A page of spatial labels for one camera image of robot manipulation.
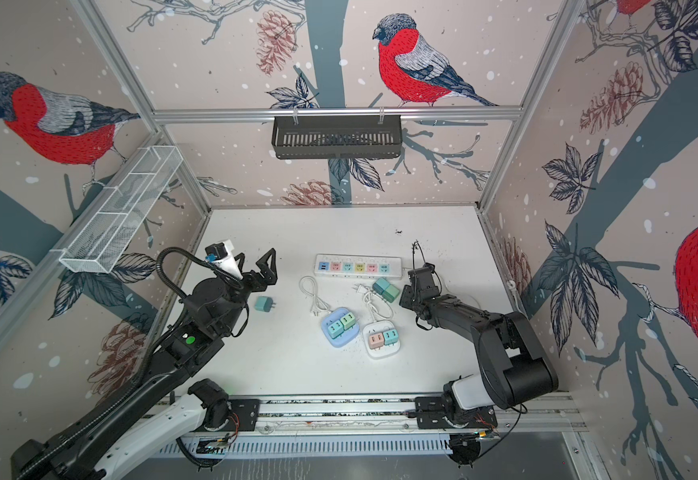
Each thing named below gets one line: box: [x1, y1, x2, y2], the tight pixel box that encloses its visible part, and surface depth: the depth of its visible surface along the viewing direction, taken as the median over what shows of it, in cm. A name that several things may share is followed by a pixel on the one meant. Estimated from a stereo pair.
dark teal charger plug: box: [372, 277, 390, 294], surface depth 97 cm
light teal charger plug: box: [328, 320, 344, 339], surface depth 83 cm
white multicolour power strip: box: [314, 255, 403, 280], surface depth 102 cm
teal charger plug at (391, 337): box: [383, 329, 399, 346], surface depth 81 cm
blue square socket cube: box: [321, 307, 361, 348], surface depth 87 cm
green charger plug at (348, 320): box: [340, 312, 356, 330], surface depth 85 cm
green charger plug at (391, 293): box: [383, 285, 400, 303], surface depth 96 cm
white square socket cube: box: [362, 320, 401, 359], surface depth 83 cm
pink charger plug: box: [369, 332, 384, 350], surface depth 81 cm
